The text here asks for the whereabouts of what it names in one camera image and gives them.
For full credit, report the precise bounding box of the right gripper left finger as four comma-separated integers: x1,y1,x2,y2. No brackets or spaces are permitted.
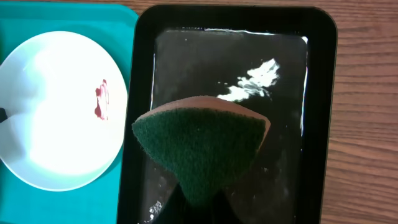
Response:
155,184,199,224

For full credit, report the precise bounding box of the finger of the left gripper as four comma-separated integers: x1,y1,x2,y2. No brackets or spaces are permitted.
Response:
0,108,7,123

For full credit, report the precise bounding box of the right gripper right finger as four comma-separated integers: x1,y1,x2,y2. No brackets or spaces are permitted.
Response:
205,190,243,224

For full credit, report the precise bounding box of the light blue round plate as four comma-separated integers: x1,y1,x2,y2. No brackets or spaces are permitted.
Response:
1,31,127,192

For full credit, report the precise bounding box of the green scrubbing sponge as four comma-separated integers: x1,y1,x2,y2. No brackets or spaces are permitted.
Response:
132,96,271,207

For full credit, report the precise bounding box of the teal plastic serving tray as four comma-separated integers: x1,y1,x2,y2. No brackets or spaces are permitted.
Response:
1,1,138,223

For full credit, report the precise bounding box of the black rectangular tray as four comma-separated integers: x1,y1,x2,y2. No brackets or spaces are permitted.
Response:
117,4,338,223

